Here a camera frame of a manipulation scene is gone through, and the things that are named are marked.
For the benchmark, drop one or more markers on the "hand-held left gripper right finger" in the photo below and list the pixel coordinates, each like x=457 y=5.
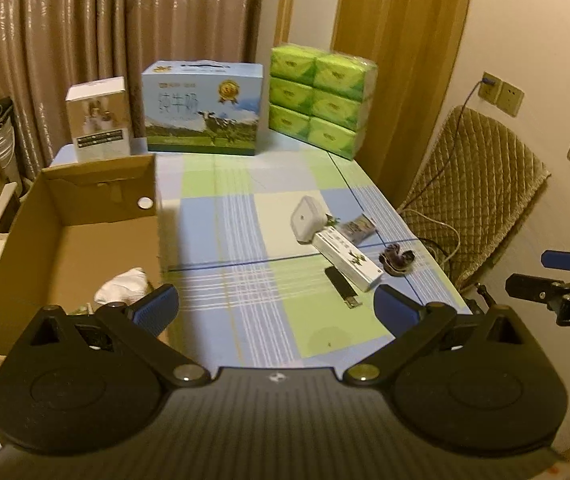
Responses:
x=395 y=306

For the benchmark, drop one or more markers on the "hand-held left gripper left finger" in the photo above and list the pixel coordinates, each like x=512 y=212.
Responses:
x=157 y=305

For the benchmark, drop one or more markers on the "long white printed box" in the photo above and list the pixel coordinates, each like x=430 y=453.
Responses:
x=352 y=259

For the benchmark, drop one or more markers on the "cardboard box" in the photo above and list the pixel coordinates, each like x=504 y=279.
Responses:
x=80 y=240

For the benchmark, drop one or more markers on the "small green item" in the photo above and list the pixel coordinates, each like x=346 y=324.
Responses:
x=333 y=220

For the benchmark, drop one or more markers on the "white square night light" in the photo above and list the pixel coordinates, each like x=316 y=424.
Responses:
x=307 y=217

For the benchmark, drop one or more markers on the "white crumpled tissue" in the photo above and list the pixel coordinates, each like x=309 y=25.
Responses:
x=122 y=285

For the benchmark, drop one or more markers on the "small dark bundle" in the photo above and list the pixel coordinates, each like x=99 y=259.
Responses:
x=397 y=259

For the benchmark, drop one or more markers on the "black usb stick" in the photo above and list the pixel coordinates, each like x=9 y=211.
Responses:
x=342 y=286

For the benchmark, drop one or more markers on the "small printed sachet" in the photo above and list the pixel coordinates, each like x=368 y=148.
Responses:
x=359 y=227

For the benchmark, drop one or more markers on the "checked blue green tablecloth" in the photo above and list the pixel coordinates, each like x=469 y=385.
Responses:
x=245 y=240

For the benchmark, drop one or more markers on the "quilted beige chair cover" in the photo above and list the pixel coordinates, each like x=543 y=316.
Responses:
x=480 y=180

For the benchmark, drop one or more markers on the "small white photo box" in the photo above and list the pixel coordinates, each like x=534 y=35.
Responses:
x=100 y=120

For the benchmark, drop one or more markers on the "pack of green tissue packets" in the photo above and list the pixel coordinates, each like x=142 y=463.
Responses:
x=322 y=100

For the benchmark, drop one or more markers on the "wooden door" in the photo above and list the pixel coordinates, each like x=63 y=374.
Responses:
x=405 y=50

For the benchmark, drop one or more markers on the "beige shiny curtain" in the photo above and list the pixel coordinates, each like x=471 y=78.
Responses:
x=90 y=35

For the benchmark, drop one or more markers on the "wall socket with plug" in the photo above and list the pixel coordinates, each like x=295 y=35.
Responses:
x=491 y=91

